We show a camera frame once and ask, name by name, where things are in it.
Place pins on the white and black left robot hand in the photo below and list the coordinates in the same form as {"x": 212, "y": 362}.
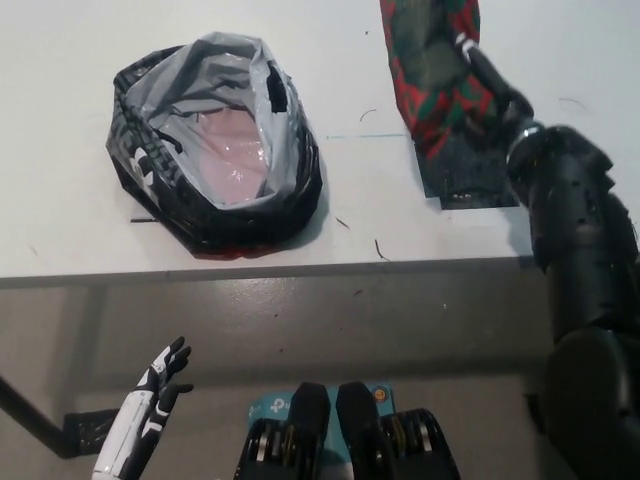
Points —
{"x": 130, "y": 425}

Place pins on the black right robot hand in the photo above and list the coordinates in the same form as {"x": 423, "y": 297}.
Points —
{"x": 492, "y": 80}

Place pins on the red green coffee bean bag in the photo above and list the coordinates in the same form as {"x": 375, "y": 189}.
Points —
{"x": 415, "y": 75}

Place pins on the black plastic bag grey lining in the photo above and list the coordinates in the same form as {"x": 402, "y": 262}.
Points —
{"x": 240, "y": 225}

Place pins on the black tape patch on table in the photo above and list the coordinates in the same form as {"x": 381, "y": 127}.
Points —
{"x": 465, "y": 175}

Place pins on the black metal table leg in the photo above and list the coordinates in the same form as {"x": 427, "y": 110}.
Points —
{"x": 30, "y": 417}

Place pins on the thin black tape strip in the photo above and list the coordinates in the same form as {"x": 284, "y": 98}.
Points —
{"x": 142, "y": 220}

